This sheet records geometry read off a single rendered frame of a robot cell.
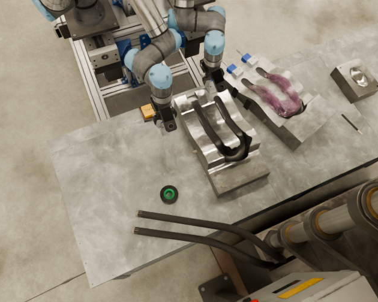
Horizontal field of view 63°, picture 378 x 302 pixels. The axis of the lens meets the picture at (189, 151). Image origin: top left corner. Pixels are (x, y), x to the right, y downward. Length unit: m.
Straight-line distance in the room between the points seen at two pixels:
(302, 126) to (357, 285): 0.88
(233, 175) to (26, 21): 2.48
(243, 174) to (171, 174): 0.33
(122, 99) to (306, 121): 1.33
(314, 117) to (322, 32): 1.80
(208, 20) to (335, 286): 0.95
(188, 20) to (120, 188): 0.76
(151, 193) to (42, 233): 1.12
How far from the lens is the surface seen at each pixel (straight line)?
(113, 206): 1.41
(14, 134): 2.66
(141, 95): 2.31
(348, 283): 0.78
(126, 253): 1.37
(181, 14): 1.24
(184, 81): 2.37
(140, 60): 1.11
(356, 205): 0.74
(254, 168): 1.41
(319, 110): 1.59
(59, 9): 1.41
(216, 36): 1.18
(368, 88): 1.83
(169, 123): 1.20
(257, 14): 3.21
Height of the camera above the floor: 2.15
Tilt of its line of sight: 68 degrees down
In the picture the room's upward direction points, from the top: 7 degrees clockwise
